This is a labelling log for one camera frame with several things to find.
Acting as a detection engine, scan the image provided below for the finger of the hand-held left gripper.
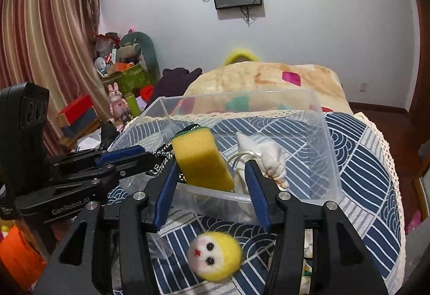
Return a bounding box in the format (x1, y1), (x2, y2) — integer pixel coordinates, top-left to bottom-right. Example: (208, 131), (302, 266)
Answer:
(62, 153), (175, 189)
(50, 145), (146, 168)

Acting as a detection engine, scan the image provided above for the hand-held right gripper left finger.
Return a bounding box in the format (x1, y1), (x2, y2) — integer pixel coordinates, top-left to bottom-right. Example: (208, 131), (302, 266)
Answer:
(32, 159), (180, 295)

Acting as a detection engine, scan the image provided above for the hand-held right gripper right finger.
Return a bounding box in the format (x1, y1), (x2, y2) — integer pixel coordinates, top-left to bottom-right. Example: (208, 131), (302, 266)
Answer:
(245, 160), (391, 295)

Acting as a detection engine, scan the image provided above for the black and white braided cord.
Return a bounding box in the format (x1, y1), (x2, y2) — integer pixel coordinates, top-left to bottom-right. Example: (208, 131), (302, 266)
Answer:
(147, 143), (186, 182)

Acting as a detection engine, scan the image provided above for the white cloth pouch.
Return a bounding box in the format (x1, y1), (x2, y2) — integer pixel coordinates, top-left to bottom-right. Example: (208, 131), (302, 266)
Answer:
(231, 131), (290, 195)

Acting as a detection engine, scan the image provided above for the yellow sponge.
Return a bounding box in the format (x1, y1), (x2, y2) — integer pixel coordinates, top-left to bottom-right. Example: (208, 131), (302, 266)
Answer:
(171, 129), (236, 194)

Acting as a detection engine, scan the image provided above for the clear plastic box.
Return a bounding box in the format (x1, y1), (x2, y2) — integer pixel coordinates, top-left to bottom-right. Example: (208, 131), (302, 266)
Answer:
(108, 89), (342, 226)

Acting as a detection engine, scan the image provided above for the grey-blue box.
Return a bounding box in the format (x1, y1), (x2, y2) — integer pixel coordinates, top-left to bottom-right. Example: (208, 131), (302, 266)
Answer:
(60, 113), (102, 140)

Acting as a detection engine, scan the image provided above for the pink rabbit toy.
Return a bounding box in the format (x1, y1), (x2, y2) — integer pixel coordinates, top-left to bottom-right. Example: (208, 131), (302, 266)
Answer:
(108, 81), (131, 121)

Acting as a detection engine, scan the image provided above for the red box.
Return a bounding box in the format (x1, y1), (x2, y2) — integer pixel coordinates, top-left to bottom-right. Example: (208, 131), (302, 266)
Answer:
(55, 94), (98, 128)

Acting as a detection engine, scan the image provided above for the red knitted item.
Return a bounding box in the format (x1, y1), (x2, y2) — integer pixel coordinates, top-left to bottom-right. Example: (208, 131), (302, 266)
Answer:
(140, 86), (155, 103)

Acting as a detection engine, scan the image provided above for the yellow felt doll head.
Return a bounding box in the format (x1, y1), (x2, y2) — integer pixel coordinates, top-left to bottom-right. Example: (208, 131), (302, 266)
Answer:
(187, 229), (243, 282)

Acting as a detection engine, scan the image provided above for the green box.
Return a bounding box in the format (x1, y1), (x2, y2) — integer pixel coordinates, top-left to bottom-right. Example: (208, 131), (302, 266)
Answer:
(102, 63), (151, 118)

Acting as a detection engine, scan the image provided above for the dark purple garment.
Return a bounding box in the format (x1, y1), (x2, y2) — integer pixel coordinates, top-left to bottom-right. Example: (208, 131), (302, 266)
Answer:
(152, 67), (203, 105)

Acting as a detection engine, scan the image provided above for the striped pink curtain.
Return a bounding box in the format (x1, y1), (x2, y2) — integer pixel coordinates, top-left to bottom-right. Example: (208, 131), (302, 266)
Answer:
(0, 0), (102, 156)

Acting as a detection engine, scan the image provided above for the blue patterned lace-edged cloth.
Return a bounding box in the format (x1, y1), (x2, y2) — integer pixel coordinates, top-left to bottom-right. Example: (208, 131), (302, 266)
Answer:
(111, 110), (404, 295)

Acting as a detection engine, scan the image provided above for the printed beige blanket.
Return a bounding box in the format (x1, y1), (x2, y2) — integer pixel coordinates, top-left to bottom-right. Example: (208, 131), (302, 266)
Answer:
(184, 61), (355, 121)

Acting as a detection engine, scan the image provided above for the orange cloth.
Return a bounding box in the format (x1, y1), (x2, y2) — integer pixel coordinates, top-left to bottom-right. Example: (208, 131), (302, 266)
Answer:
(0, 225), (46, 293)

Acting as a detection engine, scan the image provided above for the yellow fluffy hat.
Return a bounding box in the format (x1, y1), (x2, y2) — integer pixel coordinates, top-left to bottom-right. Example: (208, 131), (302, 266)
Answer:
(223, 50), (262, 66)

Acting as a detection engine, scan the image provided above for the black monitor cable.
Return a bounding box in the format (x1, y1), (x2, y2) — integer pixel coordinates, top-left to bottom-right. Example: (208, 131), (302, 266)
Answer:
(240, 3), (256, 27)

